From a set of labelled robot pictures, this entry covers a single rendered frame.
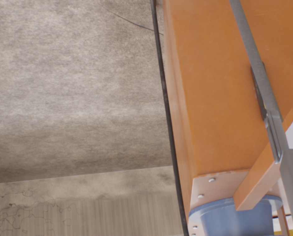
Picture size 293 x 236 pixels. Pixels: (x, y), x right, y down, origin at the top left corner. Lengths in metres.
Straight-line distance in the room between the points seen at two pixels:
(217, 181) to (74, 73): 0.88
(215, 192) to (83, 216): 1.71
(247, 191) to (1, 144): 1.53
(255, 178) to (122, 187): 1.88
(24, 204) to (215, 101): 1.92
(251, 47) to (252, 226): 0.47
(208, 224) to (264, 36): 0.49
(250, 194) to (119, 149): 1.54
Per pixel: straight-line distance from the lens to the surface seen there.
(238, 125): 1.11
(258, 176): 1.00
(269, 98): 0.94
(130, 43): 1.68
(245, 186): 1.11
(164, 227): 2.80
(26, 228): 2.85
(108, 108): 2.10
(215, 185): 1.13
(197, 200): 1.24
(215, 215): 1.29
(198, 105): 1.12
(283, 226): 1.43
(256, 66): 0.99
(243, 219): 1.28
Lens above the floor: 0.91
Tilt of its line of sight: 24 degrees down
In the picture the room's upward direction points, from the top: 173 degrees clockwise
